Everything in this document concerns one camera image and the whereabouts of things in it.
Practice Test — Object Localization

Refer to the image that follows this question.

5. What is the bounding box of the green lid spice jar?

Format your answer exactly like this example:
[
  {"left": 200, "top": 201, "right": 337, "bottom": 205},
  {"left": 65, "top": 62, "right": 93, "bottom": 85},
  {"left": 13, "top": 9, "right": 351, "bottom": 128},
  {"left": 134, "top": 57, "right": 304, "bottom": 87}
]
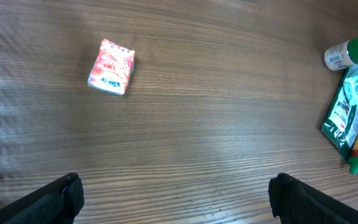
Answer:
[{"left": 324, "top": 37, "right": 358, "bottom": 71}]

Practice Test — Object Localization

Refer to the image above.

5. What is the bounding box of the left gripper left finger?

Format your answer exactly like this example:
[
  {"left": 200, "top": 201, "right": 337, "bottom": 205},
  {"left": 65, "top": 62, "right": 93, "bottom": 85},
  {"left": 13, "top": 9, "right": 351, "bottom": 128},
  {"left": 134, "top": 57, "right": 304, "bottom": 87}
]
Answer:
[{"left": 0, "top": 172, "right": 85, "bottom": 224}]

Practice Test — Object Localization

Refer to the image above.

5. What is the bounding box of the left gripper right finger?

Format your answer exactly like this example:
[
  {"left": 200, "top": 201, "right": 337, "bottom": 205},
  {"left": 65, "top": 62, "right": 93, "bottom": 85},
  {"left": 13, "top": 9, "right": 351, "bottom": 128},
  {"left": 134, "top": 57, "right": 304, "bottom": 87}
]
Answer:
[{"left": 268, "top": 173, "right": 358, "bottom": 224}]

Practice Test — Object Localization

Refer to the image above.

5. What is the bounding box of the green 3M gloves package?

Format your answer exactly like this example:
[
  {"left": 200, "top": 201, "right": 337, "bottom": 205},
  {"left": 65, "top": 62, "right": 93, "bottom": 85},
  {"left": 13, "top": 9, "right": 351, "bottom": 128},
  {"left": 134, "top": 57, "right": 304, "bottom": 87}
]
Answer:
[{"left": 321, "top": 68, "right": 358, "bottom": 161}]

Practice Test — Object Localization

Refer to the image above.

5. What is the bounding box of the orange snack packet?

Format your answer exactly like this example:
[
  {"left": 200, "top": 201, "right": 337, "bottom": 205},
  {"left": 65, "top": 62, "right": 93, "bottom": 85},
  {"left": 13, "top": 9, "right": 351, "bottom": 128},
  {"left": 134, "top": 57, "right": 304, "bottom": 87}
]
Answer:
[{"left": 88, "top": 39, "right": 135, "bottom": 96}]

